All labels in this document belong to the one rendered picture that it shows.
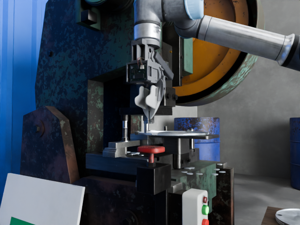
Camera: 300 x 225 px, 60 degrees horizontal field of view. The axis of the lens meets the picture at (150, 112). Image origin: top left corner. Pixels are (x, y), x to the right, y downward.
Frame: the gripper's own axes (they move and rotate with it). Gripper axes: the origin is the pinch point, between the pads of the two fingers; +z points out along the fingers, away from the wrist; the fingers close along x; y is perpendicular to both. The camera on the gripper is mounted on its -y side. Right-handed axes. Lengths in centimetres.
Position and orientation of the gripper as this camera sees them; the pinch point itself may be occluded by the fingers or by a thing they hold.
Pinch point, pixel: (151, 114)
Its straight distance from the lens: 74.4
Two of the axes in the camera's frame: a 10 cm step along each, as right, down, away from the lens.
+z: 0.0, 10.0, -0.3
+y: -5.4, -0.3, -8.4
